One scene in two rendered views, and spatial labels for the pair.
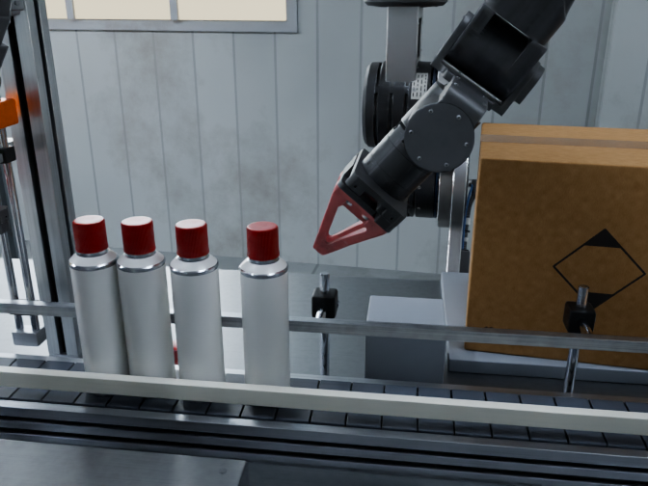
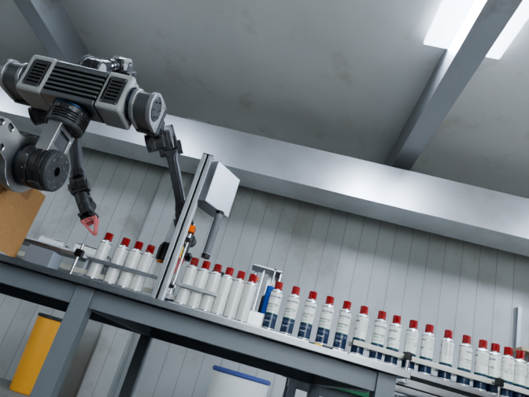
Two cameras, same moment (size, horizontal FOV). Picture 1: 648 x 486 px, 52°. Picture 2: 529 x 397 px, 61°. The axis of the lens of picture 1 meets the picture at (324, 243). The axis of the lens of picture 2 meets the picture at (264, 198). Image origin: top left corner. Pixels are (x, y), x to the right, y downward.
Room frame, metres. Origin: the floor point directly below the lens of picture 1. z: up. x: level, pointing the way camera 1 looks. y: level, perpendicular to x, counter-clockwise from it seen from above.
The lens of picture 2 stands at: (2.62, 0.48, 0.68)
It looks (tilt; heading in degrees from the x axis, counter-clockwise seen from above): 22 degrees up; 175
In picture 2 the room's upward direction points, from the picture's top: 16 degrees clockwise
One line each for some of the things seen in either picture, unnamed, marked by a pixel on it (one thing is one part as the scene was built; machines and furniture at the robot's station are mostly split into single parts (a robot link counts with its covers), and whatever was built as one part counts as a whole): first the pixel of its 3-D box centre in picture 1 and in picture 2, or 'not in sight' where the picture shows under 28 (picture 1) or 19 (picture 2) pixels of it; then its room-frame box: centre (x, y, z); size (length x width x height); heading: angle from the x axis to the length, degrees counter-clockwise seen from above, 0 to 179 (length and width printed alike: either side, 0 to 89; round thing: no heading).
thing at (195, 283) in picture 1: (197, 310); (117, 261); (0.66, 0.14, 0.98); 0.05 x 0.05 x 0.20
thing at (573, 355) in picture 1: (579, 358); not in sight; (0.67, -0.30, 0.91); 0.07 x 0.03 x 0.17; 173
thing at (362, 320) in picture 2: not in sight; (360, 330); (0.79, 1.19, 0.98); 0.05 x 0.05 x 0.20
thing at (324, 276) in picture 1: (323, 341); (76, 264); (0.71, 0.00, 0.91); 0.07 x 0.03 x 0.17; 173
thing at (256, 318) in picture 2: not in sight; (259, 298); (0.64, 0.77, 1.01); 0.14 x 0.13 x 0.26; 83
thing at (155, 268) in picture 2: not in sight; (158, 272); (0.39, 0.30, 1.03); 0.09 x 0.09 x 0.30
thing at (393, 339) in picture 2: not in sight; (393, 340); (0.81, 1.33, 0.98); 0.05 x 0.05 x 0.20
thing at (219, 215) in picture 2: not in sight; (212, 234); (0.80, 0.48, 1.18); 0.04 x 0.04 x 0.21
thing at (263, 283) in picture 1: (265, 314); (101, 255); (0.65, 0.06, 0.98); 0.05 x 0.05 x 0.20
